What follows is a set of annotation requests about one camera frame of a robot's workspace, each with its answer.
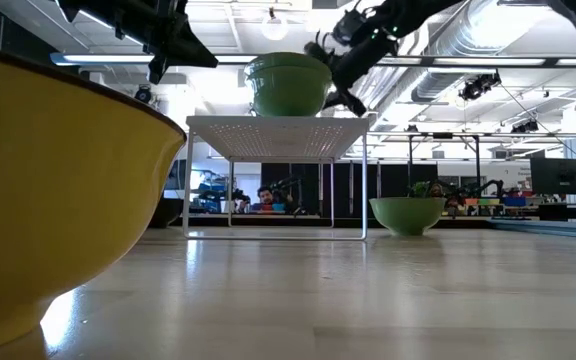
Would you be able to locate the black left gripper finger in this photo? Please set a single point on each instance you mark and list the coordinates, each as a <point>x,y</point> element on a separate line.
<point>193,50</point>

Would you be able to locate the black bowl with orange flowers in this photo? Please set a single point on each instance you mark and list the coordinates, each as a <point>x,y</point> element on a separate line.
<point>168,212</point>

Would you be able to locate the yellow bowl with blue leaves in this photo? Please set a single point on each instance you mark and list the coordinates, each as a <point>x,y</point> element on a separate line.
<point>43,175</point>

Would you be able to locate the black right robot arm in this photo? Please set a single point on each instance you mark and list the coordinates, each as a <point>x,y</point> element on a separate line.
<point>408,15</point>

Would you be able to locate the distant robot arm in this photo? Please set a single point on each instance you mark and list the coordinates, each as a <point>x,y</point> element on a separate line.
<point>473,189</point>
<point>218,194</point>
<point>288,186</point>

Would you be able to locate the white perforated metal shelf riser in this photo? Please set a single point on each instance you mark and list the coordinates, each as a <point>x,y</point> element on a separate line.
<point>278,137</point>

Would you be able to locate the round white pendant lamp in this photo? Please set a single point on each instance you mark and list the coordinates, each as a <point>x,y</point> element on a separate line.
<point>274,27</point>

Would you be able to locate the black partition panel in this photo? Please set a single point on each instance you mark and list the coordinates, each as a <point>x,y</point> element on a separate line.
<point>343,190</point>

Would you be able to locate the distant green plant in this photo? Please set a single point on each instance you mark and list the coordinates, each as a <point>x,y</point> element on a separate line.
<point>419,189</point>

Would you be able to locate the person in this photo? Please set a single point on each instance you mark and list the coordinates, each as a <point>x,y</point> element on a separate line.
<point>266,197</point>

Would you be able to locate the black ceiling spotlight cluster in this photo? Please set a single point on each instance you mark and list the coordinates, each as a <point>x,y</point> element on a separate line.
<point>525,126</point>
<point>478,86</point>

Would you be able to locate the dark computer monitor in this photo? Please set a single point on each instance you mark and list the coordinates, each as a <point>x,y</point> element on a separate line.
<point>560,175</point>

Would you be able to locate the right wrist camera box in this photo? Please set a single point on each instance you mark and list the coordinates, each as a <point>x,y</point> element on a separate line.
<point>349,26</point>

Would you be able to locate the silver ventilation duct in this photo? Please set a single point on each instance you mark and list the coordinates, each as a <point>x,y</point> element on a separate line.
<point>448,70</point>

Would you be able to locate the black metal frame stand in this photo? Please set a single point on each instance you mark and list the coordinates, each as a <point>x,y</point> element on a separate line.
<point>443,135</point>

